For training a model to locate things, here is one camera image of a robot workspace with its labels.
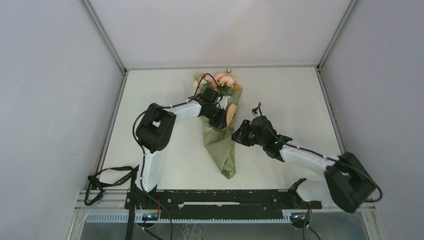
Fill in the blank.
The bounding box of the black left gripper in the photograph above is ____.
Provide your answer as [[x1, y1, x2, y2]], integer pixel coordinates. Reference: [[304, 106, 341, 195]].
[[204, 106, 228, 133]]

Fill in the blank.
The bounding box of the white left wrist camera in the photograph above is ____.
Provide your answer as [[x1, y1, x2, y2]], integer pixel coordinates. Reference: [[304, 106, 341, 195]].
[[218, 95, 233, 110]]

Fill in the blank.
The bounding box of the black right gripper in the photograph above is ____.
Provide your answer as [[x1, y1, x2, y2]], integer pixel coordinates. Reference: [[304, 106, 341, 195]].
[[229, 119, 266, 147]]

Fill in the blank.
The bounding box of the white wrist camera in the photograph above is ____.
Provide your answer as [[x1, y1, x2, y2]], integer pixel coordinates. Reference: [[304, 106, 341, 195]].
[[251, 107, 262, 118], [218, 95, 233, 110]]

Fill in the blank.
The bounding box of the orange green wrapping paper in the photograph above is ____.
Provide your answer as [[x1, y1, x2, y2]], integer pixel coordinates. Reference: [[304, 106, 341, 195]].
[[200, 85, 243, 179]]

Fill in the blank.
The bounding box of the black mounting base rail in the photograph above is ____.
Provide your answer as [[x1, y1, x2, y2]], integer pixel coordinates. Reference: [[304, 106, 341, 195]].
[[124, 189, 322, 221]]

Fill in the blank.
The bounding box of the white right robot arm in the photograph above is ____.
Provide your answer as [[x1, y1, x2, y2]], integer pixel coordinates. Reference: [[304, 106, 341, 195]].
[[231, 116, 383, 213]]

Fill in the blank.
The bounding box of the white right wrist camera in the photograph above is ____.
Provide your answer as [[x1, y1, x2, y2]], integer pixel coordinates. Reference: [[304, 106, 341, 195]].
[[251, 107, 262, 118]]

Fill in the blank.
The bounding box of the pink fake flower stem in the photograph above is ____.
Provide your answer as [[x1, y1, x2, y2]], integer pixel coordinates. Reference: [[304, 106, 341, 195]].
[[214, 68, 238, 92], [193, 73, 217, 90]]

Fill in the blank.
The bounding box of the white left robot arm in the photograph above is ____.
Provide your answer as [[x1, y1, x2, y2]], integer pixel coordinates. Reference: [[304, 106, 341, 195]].
[[132, 87, 233, 209]]

